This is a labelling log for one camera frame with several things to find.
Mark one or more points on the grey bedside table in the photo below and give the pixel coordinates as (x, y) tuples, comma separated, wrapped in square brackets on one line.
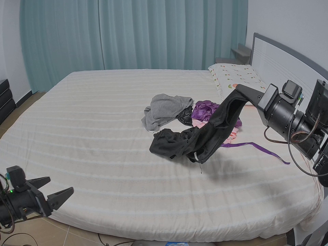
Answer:
[(230, 60)]

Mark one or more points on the white printed pillow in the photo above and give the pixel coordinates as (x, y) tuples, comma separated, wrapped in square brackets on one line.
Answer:
[(235, 75)]

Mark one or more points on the black shiny garment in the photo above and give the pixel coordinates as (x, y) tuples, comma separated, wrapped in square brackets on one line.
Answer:
[(184, 116)]

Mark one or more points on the black chest of drawers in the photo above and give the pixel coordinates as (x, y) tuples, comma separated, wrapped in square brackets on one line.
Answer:
[(6, 99)]

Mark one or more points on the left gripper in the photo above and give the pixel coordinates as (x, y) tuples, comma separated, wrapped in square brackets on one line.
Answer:
[(25, 204)]

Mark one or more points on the black T-shirt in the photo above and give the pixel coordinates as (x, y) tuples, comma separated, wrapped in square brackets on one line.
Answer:
[(205, 137)]

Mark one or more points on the pink garment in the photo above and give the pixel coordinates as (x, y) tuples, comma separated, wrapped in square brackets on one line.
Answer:
[(198, 123)]

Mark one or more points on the purple satin garment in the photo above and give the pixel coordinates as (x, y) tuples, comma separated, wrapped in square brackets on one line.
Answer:
[(202, 111)]

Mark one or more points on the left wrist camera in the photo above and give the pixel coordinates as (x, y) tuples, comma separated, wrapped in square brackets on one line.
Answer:
[(15, 175)]

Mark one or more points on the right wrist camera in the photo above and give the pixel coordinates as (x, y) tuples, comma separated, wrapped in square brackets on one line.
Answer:
[(291, 88)]

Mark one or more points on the bed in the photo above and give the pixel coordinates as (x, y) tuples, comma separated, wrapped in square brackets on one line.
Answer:
[(102, 111)]

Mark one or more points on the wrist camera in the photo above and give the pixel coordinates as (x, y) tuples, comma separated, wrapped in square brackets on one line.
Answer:
[(15, 175), (291, 88)]

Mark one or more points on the grey garment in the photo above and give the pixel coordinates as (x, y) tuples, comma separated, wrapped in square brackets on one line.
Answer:
[(164, 109)]

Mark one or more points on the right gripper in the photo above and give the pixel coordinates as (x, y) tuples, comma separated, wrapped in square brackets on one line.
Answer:
[(279, 114)]

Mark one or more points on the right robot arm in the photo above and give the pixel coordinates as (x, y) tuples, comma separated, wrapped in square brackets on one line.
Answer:
[(317, 99)]

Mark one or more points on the blue-green curtain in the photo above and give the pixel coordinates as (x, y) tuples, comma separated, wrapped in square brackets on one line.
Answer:
[(166, 27), (59, 34)]

